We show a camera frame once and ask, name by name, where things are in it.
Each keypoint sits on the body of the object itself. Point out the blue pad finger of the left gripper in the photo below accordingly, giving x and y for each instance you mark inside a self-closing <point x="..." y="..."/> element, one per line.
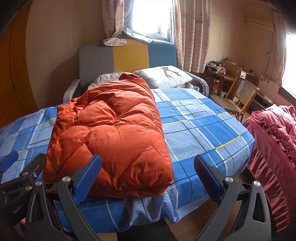
<point x="8" y="160"/>

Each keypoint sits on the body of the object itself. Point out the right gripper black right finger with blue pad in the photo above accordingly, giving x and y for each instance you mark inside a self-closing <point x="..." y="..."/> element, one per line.
<point x="253" y="218"/>

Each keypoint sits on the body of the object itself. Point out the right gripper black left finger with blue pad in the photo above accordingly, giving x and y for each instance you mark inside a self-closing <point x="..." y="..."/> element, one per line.
<point x="42" y="220"/>

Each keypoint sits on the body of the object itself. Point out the orange puffer down jacket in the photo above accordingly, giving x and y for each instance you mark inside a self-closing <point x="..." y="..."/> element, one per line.
<point x="120" y="122"/>

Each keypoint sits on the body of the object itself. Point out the dark red ruffled bedspread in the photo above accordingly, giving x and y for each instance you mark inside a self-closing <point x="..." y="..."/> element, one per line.
<point x="272" y="163"/>

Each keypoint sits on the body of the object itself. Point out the blue plaid bed sheet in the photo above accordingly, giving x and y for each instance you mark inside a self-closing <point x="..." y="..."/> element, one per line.
<point x="193" y="125"/>

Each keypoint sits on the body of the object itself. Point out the wicker wooden chair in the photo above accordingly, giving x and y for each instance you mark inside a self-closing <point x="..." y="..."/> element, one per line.
<point x="238" y="98"/>

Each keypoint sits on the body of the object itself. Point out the grey yellow blue headboard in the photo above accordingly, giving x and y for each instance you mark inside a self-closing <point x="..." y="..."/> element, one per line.
<point x="96" y="59"/>

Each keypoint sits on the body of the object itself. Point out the grey padded baby nest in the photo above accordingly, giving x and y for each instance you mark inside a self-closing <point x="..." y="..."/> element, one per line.
<point x="200" y="83"/>

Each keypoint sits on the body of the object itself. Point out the beige quilted jacket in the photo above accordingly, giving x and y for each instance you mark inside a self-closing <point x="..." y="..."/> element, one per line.
<point x="102" y="79"/>

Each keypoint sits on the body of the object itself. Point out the wooden desk with clutter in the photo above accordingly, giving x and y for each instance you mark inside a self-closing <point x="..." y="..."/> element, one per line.
<point x="221" y="75"/>

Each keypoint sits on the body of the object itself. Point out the white printed pillow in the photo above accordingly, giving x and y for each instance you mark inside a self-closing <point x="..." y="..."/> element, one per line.
<point x="164" y="77"/>

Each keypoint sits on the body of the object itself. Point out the cloth on headboard top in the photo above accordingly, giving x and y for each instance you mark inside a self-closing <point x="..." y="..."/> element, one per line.
<point x="121" y="39"/>

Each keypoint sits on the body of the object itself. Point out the left pink curtain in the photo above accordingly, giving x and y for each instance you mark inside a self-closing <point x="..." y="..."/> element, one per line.
<point x="117" y="17"/>

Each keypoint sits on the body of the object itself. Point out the pink patterned curtain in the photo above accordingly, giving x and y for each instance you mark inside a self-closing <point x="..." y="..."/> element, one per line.
<point x="191" y="25"/>

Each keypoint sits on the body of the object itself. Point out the white bed side rail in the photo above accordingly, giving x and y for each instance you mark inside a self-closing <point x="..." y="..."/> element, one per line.
<point x="71" y="90"/>

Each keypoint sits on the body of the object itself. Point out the wall air conditioner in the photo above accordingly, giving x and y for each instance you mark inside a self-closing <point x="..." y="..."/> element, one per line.
<point x="260" y="23"/>

